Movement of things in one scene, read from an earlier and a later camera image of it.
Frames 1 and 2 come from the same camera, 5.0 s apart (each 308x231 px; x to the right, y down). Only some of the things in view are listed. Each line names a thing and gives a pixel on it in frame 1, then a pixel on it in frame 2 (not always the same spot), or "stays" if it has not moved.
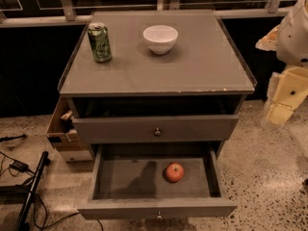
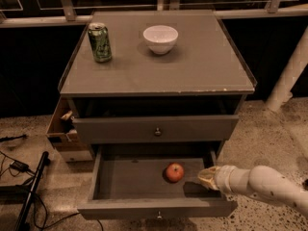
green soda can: (98, 37) stays
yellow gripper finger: (292, 90) -> (207, 175)
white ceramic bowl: (161, 38) stays
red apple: (174, 172) stays
